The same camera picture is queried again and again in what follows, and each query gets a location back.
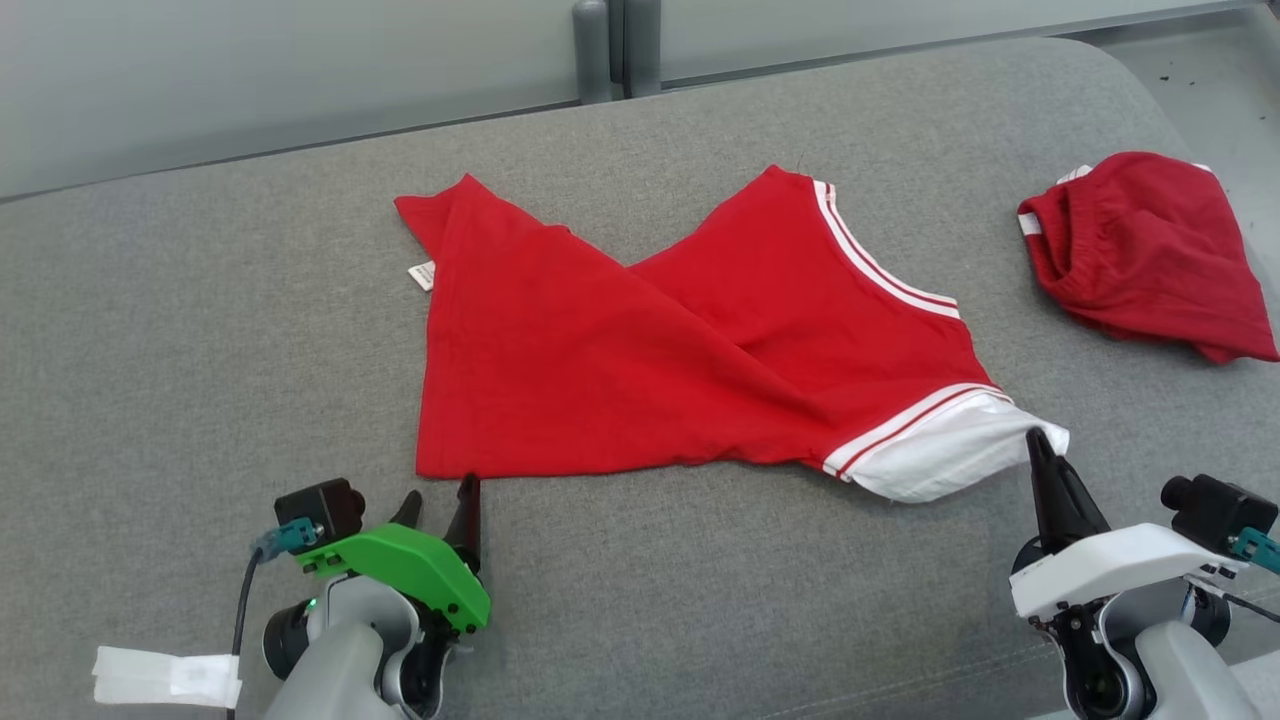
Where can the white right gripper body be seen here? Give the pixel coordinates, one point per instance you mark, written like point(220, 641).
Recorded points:
point(1120, 565)

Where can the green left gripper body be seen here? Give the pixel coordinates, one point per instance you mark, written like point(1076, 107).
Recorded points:
point(410, 560)

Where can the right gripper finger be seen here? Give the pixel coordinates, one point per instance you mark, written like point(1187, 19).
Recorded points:
point(1080, 515)
point(1045, 500)

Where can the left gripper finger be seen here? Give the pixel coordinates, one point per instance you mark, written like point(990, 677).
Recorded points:
point(406, 512)
point(467, 525)

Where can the red white printed jersey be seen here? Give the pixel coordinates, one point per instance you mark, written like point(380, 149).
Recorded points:
point(600, 380)

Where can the red shorts white stripe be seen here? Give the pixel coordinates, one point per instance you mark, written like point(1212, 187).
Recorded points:
point(1150, 250)

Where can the white tape label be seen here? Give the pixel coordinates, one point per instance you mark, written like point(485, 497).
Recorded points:
point(165, 678)

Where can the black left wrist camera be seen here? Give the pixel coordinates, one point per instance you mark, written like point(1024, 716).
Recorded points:
point(325, 505)

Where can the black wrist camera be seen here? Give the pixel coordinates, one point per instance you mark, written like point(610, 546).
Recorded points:
point(325, 505)
point(1215, 510)

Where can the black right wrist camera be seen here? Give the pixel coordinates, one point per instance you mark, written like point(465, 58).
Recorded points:
point(1215, 510)

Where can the grey double partition post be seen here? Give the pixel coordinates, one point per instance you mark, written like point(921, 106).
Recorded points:
point(592, 50)

